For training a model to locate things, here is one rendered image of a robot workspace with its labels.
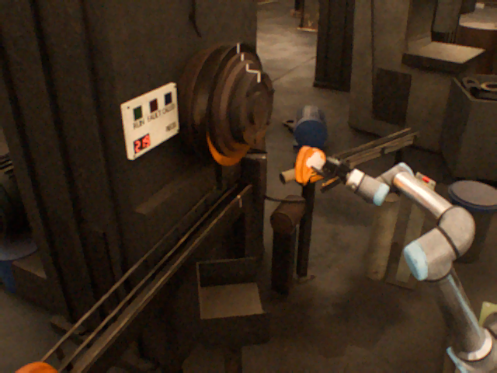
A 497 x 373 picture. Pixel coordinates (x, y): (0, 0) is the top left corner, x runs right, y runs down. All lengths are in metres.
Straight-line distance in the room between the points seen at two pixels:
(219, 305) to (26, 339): 1.22
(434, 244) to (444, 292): 0.19
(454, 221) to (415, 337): 0.99
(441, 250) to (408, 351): 0.93
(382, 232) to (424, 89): 2.03
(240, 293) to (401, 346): 1.01
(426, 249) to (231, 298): 0.66
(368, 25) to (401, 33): 0.31
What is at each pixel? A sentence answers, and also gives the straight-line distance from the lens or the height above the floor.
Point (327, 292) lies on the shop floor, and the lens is 2.47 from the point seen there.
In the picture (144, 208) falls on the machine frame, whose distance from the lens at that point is 1.52.
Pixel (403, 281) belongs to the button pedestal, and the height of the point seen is 0.01.
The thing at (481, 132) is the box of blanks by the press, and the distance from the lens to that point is 3.57.
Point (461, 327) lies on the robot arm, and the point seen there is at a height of 0.52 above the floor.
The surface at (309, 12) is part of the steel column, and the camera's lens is 10.56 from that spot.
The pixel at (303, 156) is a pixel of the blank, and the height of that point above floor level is 0.88.
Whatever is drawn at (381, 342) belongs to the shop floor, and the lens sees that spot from 2.27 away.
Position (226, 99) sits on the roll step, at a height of 1.19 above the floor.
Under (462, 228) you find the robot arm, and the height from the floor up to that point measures 0.91.
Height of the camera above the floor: 1.66
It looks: 30 degrees down
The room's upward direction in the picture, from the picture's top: straight up
